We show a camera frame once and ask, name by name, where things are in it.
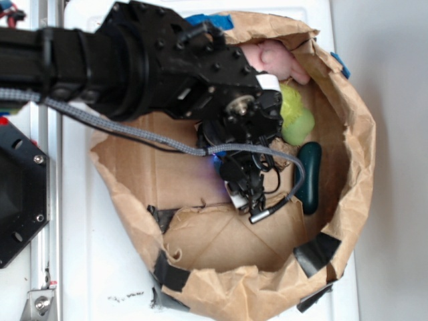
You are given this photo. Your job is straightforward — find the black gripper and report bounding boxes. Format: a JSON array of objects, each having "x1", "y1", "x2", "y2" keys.
[{"x1": 198, "y1": 73, "x2": 283, "y2": 214}]

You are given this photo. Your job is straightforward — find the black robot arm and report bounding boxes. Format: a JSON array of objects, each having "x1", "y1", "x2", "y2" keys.
[{"x1": 1, "y1": 1, "x2": 285, "y2": 222}]

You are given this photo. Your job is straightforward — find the green plush toy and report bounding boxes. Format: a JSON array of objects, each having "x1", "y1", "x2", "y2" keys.
[{"x1": 280, "y1": 84, "x2": 315, "y2": 146}]

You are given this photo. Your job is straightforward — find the pink plush bunny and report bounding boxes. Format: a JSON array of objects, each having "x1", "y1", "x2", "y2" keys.
[{"x1": 240, "y1": 39, "x2": 310, "y2": 85}]

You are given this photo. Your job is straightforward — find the dark green oblong case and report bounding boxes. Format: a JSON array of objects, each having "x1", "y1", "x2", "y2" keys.
[{"x1": 295, "y1": 142, "x2": 322, "y2": 215}]

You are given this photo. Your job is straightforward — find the brown paper bag tray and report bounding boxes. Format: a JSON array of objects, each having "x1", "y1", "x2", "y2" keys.
[{"x1": 90, "y1": 11, "x2": 376, "y2": 320}]

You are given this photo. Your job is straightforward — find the grey braided cable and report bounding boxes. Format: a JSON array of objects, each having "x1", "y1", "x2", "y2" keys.
[{"x1": 0, "y1": 87, "x2": 306, "y2": 223}]

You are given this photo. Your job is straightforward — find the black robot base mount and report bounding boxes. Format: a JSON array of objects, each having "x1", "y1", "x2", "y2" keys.
[{"x1": 1, "y1": 116, "x2": 49, "y2": 269}]

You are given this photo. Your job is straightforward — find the aluminium rail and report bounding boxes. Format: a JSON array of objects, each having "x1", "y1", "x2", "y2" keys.
[{"x1": 19, "y1": 0, "x2": 64, "y2": 321}]

